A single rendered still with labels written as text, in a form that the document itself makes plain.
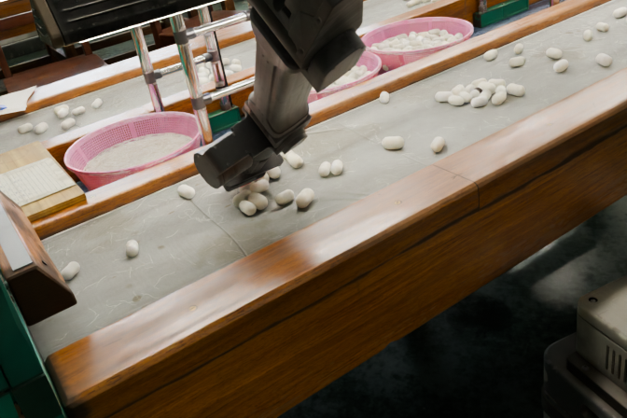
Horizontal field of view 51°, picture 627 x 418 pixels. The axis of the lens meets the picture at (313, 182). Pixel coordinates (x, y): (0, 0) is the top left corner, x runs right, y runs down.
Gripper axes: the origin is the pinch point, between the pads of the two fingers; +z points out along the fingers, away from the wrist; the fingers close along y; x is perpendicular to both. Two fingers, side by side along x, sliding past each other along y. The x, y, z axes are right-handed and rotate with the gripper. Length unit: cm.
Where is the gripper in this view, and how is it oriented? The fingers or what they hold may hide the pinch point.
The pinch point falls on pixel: (233, 176)
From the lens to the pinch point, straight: 108.8
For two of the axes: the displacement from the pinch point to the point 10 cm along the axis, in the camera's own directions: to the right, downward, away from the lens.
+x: 4.9, 8.6, -1.4
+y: -8.1, 3.8, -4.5
